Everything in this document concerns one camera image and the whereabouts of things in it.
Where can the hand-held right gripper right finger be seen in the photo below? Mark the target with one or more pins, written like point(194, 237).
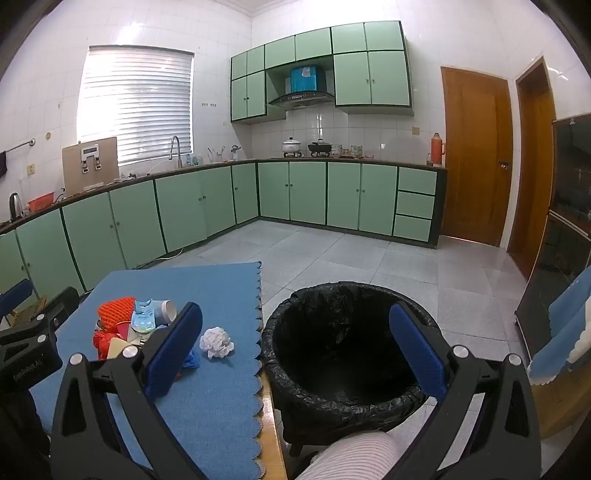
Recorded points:
point(415, 350)

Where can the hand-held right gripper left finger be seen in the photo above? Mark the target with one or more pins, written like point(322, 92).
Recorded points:
point(173, 350)

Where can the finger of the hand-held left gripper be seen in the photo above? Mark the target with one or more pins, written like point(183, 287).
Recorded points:
point(16, 295)
point(62, 300)

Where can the white tissue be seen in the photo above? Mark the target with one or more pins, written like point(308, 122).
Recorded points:
point(216, 342)

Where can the orange foam net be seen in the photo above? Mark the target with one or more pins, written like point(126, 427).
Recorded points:
point(115, 311)

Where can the bin with black bag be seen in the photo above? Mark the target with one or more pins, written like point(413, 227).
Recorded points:
point(346, 369)

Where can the crumpled blue wrapper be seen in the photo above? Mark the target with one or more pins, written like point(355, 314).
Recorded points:
point(191, 360)

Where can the wooden chair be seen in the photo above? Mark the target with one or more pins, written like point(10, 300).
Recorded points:
point(25, 314)

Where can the beige paper scrap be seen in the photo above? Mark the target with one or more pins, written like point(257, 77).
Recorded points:
point(121, 347)

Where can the small red cup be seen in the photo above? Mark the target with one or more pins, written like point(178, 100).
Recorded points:
point(124, 328)

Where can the red plastic wrapper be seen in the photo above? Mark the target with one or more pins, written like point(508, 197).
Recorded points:
point(102, 344)

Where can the blue foam table mat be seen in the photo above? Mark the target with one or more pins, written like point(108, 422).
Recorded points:
point(221, 406)

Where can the steel electric kettle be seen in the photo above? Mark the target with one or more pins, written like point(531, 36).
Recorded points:
point(15, 206)

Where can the red plastic basin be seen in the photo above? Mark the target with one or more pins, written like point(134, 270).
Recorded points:
point(41, 202)

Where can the person's striped trouser leg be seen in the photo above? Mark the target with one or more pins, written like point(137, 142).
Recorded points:
point(355, 457)

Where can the cardboard box on counter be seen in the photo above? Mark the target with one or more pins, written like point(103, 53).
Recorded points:
point(69, 170)

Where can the dark cloth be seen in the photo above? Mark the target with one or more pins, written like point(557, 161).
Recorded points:
point(2, 164)

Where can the white device on board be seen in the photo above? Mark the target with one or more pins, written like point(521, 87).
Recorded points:
point(90, 157)

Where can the blue foam mat piece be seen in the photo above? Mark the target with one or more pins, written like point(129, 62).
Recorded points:
point(568, 323)

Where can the tan cardboard box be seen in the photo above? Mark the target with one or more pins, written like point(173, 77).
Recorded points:
point(568, 406)

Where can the black glass cabinet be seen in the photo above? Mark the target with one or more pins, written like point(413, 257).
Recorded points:
point(563, 240)

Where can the green base cabinets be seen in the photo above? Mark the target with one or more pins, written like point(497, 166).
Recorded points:
point(309, 194)

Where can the utensil holder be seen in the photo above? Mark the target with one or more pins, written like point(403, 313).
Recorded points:
point(215, 156)

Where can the red thermos flask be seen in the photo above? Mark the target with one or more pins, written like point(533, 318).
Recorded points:
point(437, 150)

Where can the plain wooden door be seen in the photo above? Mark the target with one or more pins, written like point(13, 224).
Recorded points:
point(535, 175)

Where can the white window blind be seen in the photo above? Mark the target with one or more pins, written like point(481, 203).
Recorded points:
point(138, 101)

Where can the black wok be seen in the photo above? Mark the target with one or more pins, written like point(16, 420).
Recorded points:
point(319, 147)

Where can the white cooking pot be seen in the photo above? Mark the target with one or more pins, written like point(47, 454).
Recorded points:
point(292, 146)

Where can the black range hood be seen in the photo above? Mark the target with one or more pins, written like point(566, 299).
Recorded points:
point(300, 99)

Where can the metal towel rail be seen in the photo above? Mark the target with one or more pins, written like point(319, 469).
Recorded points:
point(18, 146)

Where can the green wall cabinets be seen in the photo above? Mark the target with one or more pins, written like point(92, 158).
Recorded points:
point(369, 74)

